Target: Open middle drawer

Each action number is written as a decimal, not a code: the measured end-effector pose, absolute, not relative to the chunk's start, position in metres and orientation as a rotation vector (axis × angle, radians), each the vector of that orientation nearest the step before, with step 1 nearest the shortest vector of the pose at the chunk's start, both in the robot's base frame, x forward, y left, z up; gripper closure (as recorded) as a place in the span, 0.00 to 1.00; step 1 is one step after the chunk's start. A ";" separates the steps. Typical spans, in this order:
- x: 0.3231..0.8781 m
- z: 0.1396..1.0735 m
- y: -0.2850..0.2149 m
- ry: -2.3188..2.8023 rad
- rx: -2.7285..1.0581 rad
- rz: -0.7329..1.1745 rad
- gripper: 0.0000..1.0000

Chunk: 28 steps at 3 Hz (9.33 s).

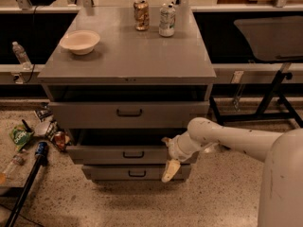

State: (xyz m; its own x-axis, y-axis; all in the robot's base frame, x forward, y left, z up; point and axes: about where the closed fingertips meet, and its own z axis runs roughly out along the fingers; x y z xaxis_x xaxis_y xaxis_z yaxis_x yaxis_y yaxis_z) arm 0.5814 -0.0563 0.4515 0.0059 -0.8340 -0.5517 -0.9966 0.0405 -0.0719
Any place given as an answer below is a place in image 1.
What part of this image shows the black pole blue clamp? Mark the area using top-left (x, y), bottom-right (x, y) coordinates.
top-left (5, 142), bottom-right (48, 227)

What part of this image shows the clear plastic water bottle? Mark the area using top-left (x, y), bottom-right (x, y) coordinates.
top-left (12, 42), bottom-right (32, 71)

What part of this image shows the crushed gold soda can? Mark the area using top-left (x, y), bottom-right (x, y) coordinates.
top-left (134, 0), bottom-right (150, 31)

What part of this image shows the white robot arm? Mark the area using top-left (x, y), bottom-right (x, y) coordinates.
top-left (162, 117), bottom-right (303, 227)

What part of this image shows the grey drawer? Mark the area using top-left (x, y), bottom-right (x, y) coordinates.
top-left (67, 128), bottom-right (186, 165)
top-left (49, 101), bottom-right (209, 129)
top-left (81, 164), bottom-right (192, 182)

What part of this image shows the green chip bag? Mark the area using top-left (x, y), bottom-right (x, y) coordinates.
top-left (9, 125), bottom-right (33, 151)

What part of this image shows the red soda can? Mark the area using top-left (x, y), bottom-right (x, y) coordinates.
top-left (54, 131), bottom-right (65, 151)

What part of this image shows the grey bottom drawer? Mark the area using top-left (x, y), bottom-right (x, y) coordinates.
top-left (81, 164), bottom-right (192, 182)

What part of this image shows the silver snack wrapper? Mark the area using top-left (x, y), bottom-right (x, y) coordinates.
top-left (34, 119), bottom-right (57, 137)

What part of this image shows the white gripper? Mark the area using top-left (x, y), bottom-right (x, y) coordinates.
top-left (161, 135), bottom-right (191, 183)

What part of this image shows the grey metal drawer cabinet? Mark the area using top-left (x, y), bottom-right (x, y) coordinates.
top-left (37, 6), bottom-right (218, 184)

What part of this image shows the grey top drawer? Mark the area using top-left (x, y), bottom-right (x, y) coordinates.
top-left (49, 101), bottom-right (209, 129)

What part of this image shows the flattened clear plastic bottle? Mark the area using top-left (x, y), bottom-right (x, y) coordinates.
top-left (0, 153), bottom-right (26, 184)

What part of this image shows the white green soda can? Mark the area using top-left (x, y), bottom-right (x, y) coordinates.
top-left (159, 3), bottom-right (176, 37)

